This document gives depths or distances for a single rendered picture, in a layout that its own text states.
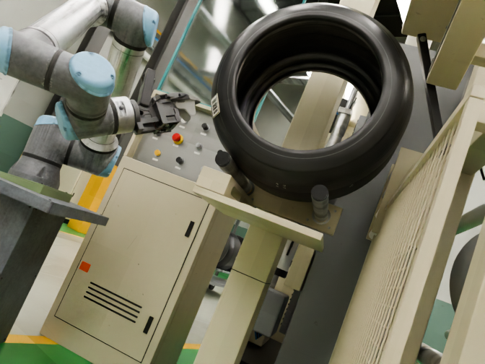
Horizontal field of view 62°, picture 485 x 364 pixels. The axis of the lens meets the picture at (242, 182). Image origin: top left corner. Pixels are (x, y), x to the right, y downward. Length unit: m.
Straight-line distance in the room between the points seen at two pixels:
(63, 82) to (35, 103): 8.54
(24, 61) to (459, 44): 1.15
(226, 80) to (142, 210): 0.93
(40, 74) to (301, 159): 0.63
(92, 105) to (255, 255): 0.77
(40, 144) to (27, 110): 7.65
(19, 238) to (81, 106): 0.83
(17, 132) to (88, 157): 7.68
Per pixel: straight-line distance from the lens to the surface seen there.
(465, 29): 1.38
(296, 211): 1.39
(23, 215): 1.65
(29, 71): 0.92
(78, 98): 0.91
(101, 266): 1.99
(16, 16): 9.32
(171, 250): 1.85
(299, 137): 1.49
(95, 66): 0.90
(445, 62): 1.45
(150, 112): 1.07
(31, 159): 1.74
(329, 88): 1.56
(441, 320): 10.22
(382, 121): 1.11
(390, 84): 1.15
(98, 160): 1.71
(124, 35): 1.44
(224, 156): 1.11
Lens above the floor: 0.68
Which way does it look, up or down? 9 degrees up
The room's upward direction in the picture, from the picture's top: 23 degrees clockwise
